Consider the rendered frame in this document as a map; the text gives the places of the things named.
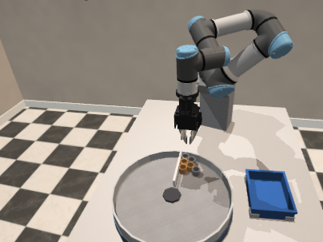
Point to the bronze bushing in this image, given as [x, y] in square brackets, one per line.
[182, 169]
[189, 166]
[183, 161]

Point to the grey metal bushing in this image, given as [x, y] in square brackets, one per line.
[196, 171]
[191, 159]
[185, 155]

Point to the blue open-top crate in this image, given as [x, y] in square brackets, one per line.
[272, 197]

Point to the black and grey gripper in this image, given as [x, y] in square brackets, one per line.
[185, 119]

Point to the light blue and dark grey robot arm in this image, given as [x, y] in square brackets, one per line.
[213, 63]

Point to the grey round turntable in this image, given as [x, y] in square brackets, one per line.
[147, 202]

